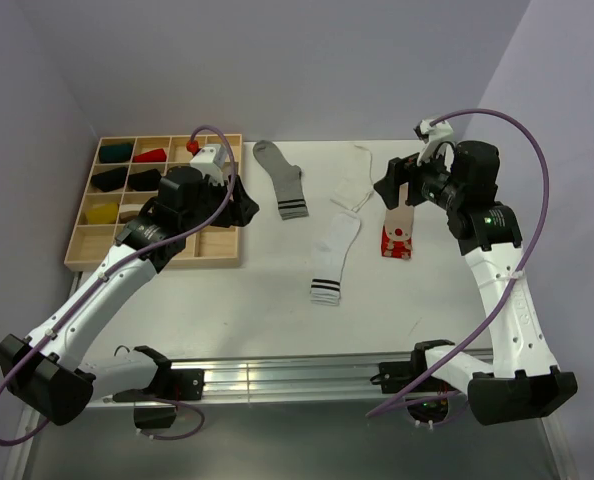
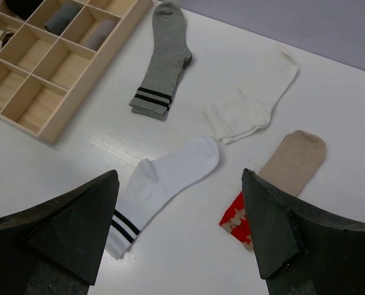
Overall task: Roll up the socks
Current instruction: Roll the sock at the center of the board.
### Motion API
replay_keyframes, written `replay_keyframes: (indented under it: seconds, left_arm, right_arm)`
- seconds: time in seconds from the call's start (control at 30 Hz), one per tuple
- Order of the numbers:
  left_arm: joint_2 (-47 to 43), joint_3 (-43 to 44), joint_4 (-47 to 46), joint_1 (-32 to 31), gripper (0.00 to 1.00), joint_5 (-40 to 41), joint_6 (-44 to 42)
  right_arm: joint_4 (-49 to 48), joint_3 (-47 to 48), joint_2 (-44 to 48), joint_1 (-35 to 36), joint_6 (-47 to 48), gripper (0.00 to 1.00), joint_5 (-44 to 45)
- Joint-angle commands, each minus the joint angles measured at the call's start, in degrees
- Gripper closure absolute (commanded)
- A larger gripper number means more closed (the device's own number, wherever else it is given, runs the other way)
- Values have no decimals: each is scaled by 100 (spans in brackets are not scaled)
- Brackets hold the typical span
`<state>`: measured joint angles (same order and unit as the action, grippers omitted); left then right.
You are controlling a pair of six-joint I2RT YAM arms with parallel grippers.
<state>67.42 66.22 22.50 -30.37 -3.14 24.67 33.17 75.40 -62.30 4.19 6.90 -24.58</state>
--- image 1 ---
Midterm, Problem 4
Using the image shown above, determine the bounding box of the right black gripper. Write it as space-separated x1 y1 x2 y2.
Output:
373 140 464 211

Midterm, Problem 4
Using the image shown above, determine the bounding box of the white brown rolled sock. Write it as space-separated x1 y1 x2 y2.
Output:
118 203 143 224

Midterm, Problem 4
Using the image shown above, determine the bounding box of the dark green rolled sock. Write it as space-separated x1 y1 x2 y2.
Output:
98 142 133 164

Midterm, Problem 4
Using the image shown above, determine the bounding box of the white striped sock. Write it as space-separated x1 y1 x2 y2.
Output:
309 211 361 306

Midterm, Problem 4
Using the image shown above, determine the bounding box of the beige red reindeer sock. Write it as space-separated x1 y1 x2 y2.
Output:
381 184 414 260

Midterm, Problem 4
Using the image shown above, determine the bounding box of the aluminium mounting rail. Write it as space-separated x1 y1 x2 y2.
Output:
84 353 496 409

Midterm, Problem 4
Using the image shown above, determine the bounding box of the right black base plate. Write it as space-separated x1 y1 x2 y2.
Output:
369 360 470 395

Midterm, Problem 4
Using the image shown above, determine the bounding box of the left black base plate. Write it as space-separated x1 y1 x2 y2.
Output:
112 368 204 402

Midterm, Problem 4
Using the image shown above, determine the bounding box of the grey striped sock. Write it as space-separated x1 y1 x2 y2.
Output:
253 140 309 220

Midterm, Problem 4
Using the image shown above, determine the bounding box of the black rolled sock left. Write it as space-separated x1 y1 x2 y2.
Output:
90 167 128 193

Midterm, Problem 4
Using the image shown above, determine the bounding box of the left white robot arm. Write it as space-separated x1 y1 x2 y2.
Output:
0 166 259 426

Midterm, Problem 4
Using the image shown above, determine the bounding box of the black rolled sock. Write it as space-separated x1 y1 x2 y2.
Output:
127 169 162 192
90 167 128 193

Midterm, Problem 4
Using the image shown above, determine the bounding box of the black rolled sock right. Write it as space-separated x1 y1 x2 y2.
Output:
127 169 162 192

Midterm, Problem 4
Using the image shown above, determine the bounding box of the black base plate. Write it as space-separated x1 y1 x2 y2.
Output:
112 368 204 402
369 360 470 395

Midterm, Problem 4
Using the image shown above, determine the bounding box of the wooden compartment tray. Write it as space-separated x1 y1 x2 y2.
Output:
64 129 244 273

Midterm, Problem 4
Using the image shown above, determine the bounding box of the red rolled sock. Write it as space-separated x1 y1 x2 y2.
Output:
132 148 167 163

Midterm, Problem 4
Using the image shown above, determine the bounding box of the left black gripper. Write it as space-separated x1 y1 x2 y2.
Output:
181 174 258 236

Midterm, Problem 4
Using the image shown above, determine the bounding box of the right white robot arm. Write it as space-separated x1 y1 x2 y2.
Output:
374 141 578 426

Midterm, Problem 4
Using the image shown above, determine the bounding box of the yellow rolled sock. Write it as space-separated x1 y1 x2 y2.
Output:
84 203 119 225

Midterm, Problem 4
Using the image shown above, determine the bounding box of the plain white sock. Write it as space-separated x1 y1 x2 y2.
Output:
330 144 373 213

